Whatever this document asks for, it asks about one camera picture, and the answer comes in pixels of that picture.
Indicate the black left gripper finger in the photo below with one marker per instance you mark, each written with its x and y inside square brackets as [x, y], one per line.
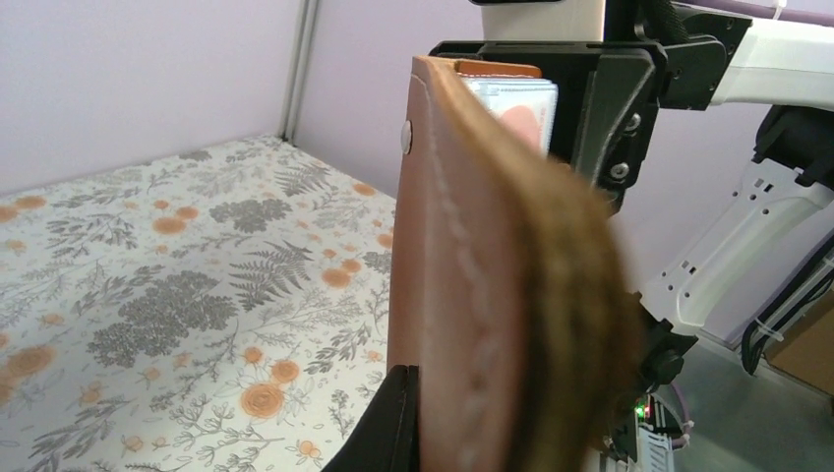
[386, 437]

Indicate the left aluminium corner post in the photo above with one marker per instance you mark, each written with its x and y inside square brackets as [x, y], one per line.
[302, 44]

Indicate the brown leather card holder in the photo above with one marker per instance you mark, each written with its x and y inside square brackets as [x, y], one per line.
[507, 292]

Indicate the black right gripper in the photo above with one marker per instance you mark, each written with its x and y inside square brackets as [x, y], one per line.
[609, 98]

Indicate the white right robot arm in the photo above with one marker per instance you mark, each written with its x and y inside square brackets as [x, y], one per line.
[718, 51]

